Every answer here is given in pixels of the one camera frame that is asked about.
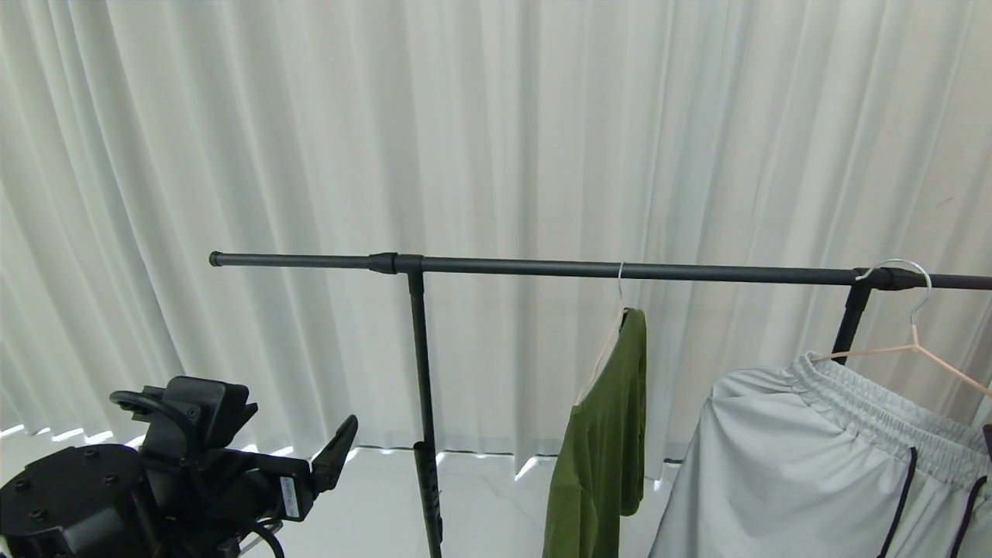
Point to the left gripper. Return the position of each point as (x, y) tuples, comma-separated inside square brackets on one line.
[(232, 488)]

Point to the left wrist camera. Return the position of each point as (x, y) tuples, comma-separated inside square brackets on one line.
[(209, 411)]

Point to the pale grey shorts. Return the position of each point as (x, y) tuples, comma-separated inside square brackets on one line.
[(775, 465)]

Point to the pink clothes hanger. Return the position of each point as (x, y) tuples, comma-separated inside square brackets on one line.
[(601, 360), (914, 333)]

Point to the green long-sleeved shirt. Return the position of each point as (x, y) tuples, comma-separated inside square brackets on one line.
[(604, 434)]

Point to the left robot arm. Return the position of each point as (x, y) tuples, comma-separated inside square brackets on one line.
[(70, 496)]

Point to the black clothes rack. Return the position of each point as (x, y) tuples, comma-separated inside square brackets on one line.
[(542, 268)]

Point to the white curtain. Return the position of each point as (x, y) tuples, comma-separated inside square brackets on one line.
[(310, 116)]

